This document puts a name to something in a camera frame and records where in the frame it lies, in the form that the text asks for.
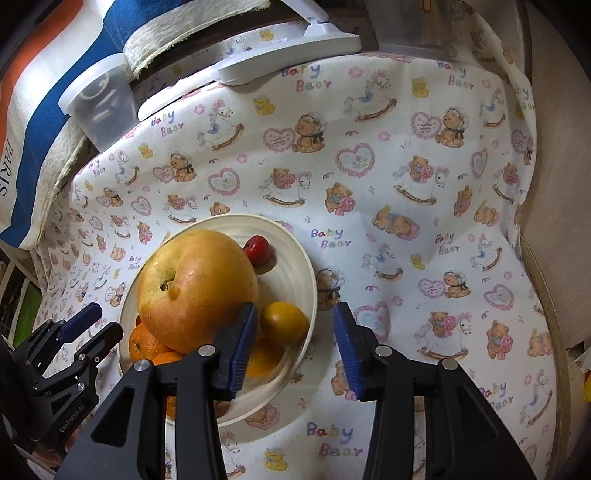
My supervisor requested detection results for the small red fruit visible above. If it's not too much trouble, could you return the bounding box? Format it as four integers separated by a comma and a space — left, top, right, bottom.
244, 235, 272, 267

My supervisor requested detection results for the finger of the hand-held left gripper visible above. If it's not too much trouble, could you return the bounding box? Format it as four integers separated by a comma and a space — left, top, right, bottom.
46, 322, 124, 384
14, 304, 103, 365

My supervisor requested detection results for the clear plastic box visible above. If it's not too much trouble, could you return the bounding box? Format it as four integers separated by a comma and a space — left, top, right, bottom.
365, 0, 458, 58

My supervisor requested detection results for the striped blanket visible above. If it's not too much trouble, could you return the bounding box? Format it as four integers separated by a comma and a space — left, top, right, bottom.
0, 0, 273, 250

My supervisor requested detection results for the bear print tablecloth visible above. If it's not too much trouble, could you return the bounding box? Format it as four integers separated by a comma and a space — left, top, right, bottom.
32, 0, 559, 480

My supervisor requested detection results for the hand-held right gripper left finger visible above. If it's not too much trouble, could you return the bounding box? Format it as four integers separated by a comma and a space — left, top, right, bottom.
69, 302, 258, 480

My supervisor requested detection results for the orange with dark stem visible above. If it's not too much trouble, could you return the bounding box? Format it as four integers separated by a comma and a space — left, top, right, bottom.
244, 339, 288, 380

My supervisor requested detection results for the yellow cherry tomato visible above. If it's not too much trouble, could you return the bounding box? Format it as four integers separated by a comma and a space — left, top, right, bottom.
260, 301, 310, 346

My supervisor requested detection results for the translucent plastic lidded container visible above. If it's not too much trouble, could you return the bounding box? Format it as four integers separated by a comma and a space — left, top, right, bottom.
58, 53, 139, 152

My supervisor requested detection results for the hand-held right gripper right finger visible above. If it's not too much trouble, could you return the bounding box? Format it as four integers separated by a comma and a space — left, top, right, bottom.
332, 302, 536, 480

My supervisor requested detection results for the cream round plate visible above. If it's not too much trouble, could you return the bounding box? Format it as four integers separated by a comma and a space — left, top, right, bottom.
116, 215, 318, 426

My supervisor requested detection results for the smooth orange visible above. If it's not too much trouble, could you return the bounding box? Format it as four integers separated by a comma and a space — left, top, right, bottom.
128, 323, 185, 366

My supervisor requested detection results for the large yellow-red apple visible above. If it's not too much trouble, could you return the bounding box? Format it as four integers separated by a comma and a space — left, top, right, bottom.
137, 230, 260, 355

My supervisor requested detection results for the white desk lamp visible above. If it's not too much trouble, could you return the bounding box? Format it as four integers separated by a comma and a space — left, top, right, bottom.
216, 0, 362, 85

